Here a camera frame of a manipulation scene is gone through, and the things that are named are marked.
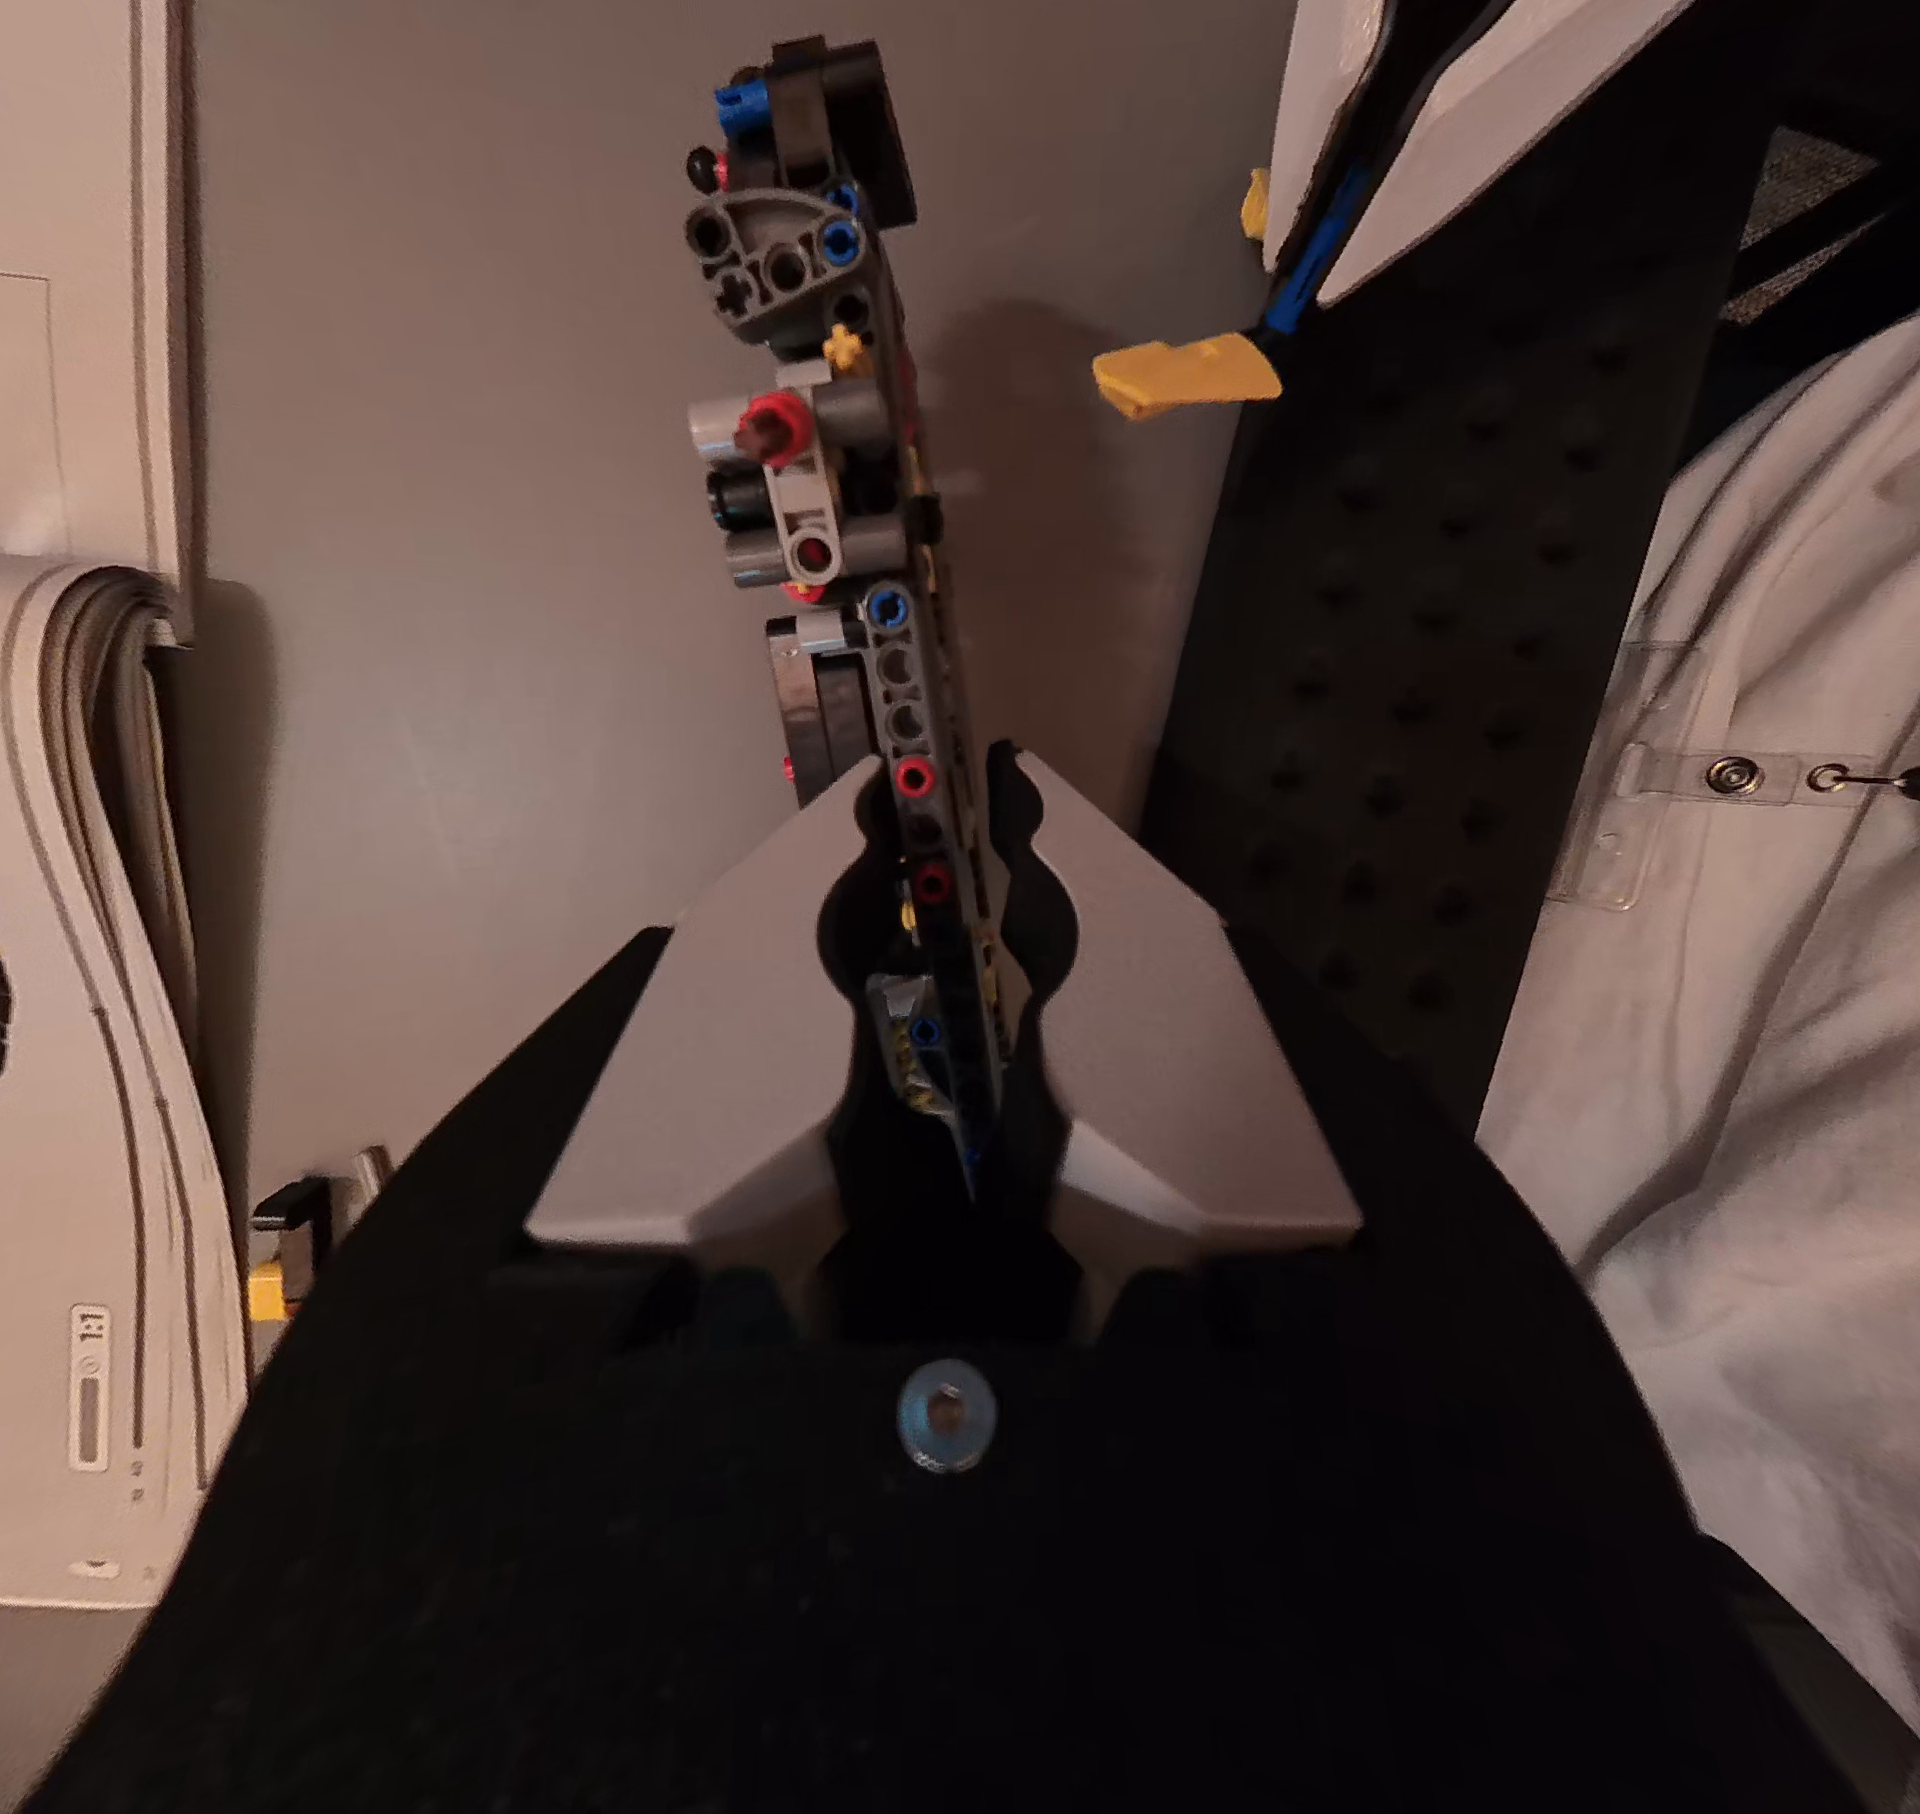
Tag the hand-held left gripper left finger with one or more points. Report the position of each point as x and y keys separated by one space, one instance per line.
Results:
x=705 y=1079

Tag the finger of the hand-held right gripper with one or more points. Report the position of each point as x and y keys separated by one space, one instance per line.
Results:
x=1515 y=106
x=1328 y=44

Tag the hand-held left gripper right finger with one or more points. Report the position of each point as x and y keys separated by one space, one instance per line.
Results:
x=1186 y=1079

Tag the yellow and black lego arc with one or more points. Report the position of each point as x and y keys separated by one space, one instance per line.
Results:
x=1186 y=374

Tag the grey black lego chassis assembly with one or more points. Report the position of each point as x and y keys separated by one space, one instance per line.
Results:
x=908 y=691

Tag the grey lego axle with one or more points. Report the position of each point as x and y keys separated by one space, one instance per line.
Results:
x=371 y=1174

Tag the black and yellow lego block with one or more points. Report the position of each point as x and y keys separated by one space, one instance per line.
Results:
x=279 y=1290

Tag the black perforated armrest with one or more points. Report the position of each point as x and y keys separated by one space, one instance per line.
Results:
x=1397 y=644

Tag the white printed t-shirt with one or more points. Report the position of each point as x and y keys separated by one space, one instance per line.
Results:
x=1725 y=1169

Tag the white instruction booklet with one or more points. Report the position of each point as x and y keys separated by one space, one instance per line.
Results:
x=90 y=945

